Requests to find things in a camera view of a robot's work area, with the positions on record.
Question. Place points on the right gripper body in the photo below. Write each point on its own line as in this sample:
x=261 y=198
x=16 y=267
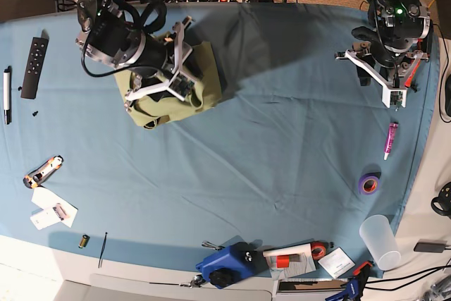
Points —
x=157 y=63

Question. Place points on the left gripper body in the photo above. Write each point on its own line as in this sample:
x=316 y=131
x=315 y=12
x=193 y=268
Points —
x=398 y=42

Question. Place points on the olive green t-shirt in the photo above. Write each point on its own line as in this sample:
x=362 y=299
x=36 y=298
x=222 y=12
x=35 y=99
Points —
x=156 y=109

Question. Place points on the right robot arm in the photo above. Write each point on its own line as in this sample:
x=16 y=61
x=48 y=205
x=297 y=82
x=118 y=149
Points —
x=149 y=15

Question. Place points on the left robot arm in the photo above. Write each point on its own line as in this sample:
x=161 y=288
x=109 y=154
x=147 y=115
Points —
x=411 y=8

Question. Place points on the purple glue tube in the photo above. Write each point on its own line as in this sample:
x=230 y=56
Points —
x=392 y=129

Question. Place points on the black remote control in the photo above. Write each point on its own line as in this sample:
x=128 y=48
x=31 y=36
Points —
x=34 y=65

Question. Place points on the blue table cloth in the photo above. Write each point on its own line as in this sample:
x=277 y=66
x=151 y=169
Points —
x=277 y=162

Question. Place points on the purple tape roll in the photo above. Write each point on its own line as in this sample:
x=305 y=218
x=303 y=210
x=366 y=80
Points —
x=368 y=183

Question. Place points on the black marker pen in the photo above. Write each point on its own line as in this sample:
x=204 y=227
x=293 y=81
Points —
x=7 y=94

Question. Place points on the translucent plastic cup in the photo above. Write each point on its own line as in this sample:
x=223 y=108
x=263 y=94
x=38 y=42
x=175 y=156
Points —
x=380 y=241

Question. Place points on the orange grey utility knife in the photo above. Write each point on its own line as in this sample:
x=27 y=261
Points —
x=35 y=178

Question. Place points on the red tape roll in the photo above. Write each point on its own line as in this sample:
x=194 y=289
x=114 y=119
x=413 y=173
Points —
x=318 y=250

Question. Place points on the small black adapter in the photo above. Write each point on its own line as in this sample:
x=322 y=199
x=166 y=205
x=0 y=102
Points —
x=430 y=247

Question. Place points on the white paper sheets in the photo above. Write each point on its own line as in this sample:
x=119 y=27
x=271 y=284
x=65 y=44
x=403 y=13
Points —
x=53 y=209

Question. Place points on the white paper card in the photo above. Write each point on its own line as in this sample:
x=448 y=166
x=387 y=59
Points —
x=336 y=263

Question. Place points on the clear case with red part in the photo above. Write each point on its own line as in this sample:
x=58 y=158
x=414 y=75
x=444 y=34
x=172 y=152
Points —
x=290 y=262

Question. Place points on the small green battery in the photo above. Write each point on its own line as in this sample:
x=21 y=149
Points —
x=83 y=241

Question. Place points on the blue orange clamp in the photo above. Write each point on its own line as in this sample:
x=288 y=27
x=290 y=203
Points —
x=353 y=289

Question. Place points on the blue plastic box with knob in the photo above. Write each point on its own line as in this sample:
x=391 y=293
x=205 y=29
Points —
x=227 y=265

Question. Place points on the red handled screwdriver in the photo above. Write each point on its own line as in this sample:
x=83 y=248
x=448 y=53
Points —
x=406 y=72

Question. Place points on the metal key ring clip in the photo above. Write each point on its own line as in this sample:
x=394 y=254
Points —
x=196 y=282

